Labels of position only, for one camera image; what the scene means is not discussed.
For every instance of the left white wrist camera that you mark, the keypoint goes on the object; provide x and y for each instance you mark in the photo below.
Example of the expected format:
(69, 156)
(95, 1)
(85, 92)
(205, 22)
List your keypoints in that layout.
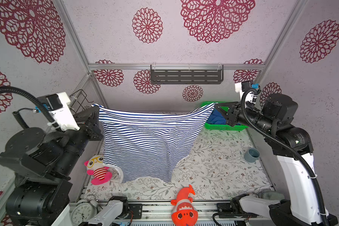
(58, 106)

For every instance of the green folded towel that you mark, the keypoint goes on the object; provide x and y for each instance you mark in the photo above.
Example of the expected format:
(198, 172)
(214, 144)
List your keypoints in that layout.
(270, 195)

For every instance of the grey wall shelf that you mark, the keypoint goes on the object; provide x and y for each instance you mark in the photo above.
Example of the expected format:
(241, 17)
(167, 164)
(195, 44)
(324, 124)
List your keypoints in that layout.
(186, 77)

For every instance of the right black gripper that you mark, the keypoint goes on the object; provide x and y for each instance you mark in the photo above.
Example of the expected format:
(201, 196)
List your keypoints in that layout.
(235, 110)

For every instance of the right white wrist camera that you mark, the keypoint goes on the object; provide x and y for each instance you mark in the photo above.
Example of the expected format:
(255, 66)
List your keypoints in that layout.
(242, 87)

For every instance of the pink white plush doll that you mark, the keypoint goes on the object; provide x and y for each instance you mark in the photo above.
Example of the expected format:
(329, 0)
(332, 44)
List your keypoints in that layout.
(95, 167)

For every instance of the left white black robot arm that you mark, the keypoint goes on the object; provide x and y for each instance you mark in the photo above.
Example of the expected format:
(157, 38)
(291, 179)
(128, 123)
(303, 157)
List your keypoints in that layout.
(44, 161)

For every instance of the black wire rack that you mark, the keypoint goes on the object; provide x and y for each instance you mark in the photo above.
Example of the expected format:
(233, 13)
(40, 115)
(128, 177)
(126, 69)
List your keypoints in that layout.
(79, 101)

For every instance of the white alarm clock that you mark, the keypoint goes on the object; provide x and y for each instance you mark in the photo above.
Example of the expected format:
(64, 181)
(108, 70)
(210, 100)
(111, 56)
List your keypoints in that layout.
(84, 211)

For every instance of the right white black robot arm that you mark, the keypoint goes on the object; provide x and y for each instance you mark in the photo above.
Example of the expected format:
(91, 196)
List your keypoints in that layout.
(293, 149)

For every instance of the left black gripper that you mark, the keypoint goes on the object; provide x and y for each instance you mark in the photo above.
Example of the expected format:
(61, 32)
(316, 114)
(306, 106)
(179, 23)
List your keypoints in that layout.
(92, 125)

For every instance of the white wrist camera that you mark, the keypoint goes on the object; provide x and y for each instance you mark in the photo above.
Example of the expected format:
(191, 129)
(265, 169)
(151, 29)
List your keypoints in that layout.
(58, 106)
(242, 87)

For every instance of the green plastic basket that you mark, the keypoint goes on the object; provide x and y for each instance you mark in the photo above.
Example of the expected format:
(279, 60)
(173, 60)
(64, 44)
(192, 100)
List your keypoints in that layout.
(238, 127)

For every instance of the blue white striped tank top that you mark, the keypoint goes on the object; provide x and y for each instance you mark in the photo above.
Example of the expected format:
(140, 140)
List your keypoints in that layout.
(139, 145)

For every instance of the red fish plush toy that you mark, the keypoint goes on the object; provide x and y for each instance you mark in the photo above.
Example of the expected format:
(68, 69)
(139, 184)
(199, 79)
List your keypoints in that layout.
(184, 213)

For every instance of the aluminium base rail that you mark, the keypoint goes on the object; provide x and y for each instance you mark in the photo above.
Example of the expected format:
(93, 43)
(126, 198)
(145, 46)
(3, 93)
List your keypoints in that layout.
(278, 211)

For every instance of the grey blue cup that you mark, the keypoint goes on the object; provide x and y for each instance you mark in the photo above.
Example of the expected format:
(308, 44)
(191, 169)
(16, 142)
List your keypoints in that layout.
(251, 155)

